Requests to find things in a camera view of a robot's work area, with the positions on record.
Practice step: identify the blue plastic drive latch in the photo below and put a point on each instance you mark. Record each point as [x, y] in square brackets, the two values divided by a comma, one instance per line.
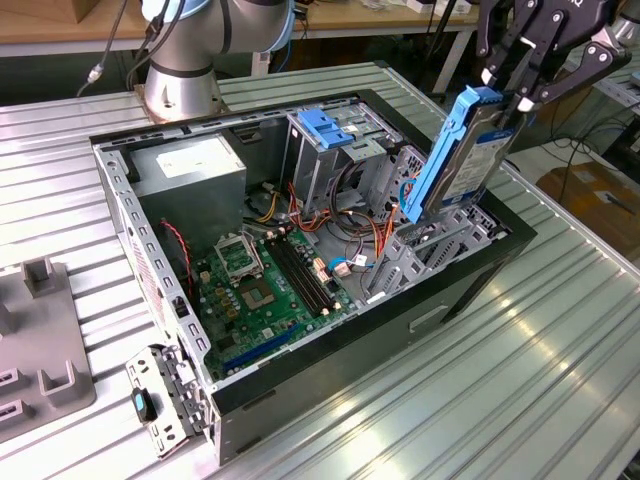
[322, 130]

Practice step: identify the open black PC case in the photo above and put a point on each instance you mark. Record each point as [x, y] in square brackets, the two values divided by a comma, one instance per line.
[350, 360]

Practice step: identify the silver slot bracket cover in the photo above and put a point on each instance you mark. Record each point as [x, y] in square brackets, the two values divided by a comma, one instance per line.
[172, 395]

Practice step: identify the blue expansion slot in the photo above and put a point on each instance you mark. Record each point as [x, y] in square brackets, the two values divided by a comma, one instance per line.
[260, 350]

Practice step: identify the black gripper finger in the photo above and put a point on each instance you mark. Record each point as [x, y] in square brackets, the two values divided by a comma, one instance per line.
[484, 40]
[602, 59]

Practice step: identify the silver optical drive cage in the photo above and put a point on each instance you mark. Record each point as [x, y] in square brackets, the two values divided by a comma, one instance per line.
[315, 175]

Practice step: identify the hard disk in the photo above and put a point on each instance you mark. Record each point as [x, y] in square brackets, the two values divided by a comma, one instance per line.
[475, 165]

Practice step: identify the black stand pole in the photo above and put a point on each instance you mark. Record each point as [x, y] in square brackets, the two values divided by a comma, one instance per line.
[446, 12]

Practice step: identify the silver perforated disk bay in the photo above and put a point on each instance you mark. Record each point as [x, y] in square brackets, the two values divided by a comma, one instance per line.
[450, 245]

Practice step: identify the wooden desk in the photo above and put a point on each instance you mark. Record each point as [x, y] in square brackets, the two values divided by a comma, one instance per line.
[350, 20]

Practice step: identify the grey power supply unit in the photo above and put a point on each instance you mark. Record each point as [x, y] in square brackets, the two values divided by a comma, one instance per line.
[190, 200]

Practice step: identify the metal locking lever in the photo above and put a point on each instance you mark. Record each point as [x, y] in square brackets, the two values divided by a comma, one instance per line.
[246, 231]

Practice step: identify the small black device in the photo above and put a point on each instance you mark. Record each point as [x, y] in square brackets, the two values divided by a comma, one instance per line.
[299, 11]

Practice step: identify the green motherboard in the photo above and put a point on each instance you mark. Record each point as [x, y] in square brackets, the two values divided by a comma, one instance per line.
[290, 320]

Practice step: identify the black blue latch tab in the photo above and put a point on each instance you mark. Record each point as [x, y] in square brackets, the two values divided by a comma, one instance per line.
[142, 406]

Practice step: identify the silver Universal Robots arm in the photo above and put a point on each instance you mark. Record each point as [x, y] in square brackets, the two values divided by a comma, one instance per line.
[175, 85]

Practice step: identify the black RAM slot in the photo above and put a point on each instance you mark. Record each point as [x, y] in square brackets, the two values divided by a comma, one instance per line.
[304, 274]
[310, 272]
[298, 276]
[292, 278]

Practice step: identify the large cardboard box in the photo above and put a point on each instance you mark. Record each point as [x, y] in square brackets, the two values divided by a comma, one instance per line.
[590, 200]

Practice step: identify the grey parts rack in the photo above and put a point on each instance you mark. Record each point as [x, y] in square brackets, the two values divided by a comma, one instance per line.
[45, 330]

